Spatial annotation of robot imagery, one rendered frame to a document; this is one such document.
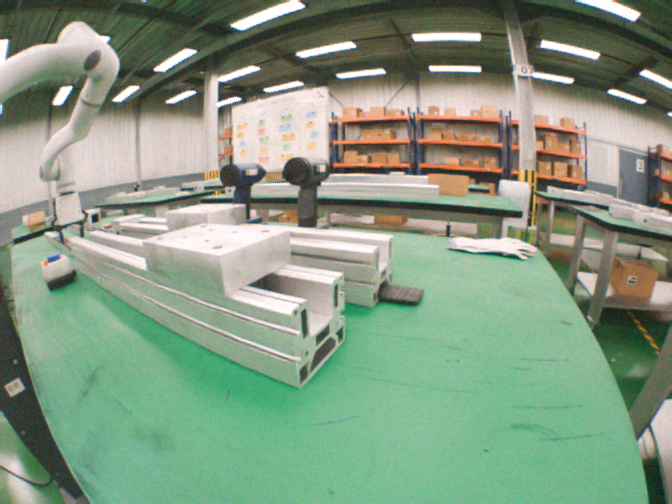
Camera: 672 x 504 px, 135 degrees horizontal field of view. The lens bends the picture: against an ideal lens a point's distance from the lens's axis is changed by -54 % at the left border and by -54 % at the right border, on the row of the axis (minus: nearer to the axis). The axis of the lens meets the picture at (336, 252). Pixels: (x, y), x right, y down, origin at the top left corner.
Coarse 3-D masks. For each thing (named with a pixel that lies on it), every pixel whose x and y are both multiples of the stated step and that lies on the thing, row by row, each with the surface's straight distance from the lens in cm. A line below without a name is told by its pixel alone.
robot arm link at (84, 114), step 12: (84, 108) 100; (96, 108) 100; (72, 120) 103; (84, 120) 101; (60, 132) 107; (72, 132) 103; (84, 132) 104; (48, 144) 107; (60, 144) 103; (48, 156) 105; (48, 168) 106; (48, 180) 110
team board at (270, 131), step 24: (288, 96) 385; (312, 96) 366; (240, 120) 432; (264, 120) 402; (288, 120) 379; (312, 120) 361; (240, 144) 427; (264, 144) 399; (288, 144) 376; (312, 144) 357
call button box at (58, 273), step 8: (64, 256) 83; (56, 264) 79; (64, 264) 79; (48, 272) 79; (56, 272) 79; (64, 272) 79; (72, 272) 83; (48, 280) 79; (56, 280) 79; (64, 280) 80; (72, 280) 80; (48, 288) 80; (56, 288) 80
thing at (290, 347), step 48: (96, 240) 90; (144, 288) 45; (192, 288) 33; (240, 288) 30; (288, 288) 33; (336, 288) 32; (192, 336) 38; (240, 336) 30; (288, 336) 26; (336, 336) 33
